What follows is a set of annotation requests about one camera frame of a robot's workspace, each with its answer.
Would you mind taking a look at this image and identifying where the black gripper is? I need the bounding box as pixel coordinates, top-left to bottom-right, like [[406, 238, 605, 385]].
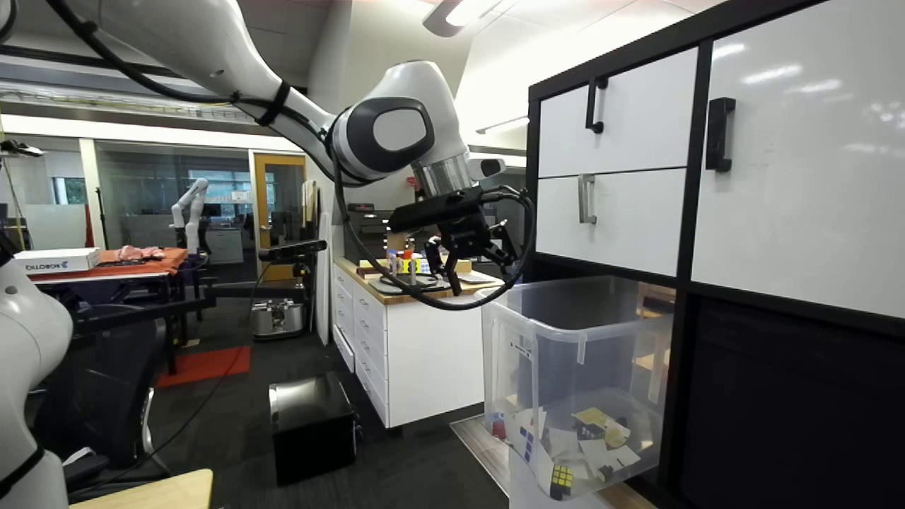
[[423, 193, 519, 286]]

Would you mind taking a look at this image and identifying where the clear plastic storage box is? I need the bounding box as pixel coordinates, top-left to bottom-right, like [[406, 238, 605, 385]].
[[479, 273, 679, 502]]

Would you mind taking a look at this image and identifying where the black box on floor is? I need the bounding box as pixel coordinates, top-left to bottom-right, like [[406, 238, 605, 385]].
[[266, 374, 362, 490]]

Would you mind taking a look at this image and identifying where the flat white box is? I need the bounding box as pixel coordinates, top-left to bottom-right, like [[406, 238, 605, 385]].
[[13, 246, 102, 276]]

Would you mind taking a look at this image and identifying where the black shelf unit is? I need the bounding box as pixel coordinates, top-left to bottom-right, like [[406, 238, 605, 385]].
[[515, 0, 905, 509]]

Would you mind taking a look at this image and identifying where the stack of plates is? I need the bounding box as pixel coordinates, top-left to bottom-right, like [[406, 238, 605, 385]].
[[366, 268, 459, 297]]

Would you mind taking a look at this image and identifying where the black printer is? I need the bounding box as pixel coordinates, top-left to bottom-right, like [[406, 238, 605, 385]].
[[341, 200, 397, 262]]

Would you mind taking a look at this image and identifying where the white cabinet with wooden top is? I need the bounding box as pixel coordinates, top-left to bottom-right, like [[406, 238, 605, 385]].
[[329, 256, 496, 433]]

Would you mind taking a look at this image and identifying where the wooden door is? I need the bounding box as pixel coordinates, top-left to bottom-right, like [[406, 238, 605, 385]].
[[250, 149, 312, 289]]

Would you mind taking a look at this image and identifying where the metal pot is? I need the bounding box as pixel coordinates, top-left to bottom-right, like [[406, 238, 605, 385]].
[[246, 293, 312, 343]]

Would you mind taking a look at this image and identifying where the white carton with blue print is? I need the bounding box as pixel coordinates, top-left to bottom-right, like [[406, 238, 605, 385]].
[[506, 403, 553, 475]]

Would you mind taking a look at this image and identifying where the long ceiling light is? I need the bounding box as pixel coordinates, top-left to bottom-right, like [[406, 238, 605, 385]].
[[423, 0, 506, 40]]

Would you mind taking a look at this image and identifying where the small Rubik's cube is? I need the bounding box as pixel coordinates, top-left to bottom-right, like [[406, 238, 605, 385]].
[[550, 460, 578, 499]]

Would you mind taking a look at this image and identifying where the red floor mat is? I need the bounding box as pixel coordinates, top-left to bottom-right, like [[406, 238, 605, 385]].
[[153, 343, 256, 393]]

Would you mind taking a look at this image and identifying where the red table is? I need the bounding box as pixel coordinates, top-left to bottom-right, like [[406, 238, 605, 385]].
[[0, 246, 194, 375]]

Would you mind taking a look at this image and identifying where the black office chair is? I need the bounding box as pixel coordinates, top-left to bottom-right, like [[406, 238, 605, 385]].
[[41, 304, 172, 468]]

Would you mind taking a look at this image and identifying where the light wooden table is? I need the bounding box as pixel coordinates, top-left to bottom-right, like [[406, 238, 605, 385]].
[[65, 467, 219, 509]]

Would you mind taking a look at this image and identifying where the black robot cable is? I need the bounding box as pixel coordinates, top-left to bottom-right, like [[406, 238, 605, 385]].
[[41, 0, 537, 314]]

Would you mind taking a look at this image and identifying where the white drawer with silver handle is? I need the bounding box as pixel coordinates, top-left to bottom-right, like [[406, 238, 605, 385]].
[[536, 166, 690, 280]]

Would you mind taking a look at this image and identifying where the white drawer with black handle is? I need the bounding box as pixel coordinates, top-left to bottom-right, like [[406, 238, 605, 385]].
[[536, 46, 703, 180]]

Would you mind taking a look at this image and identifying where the white door with black handle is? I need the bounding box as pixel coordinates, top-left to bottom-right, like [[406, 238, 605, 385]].
[[690, 0, 905, 321]]

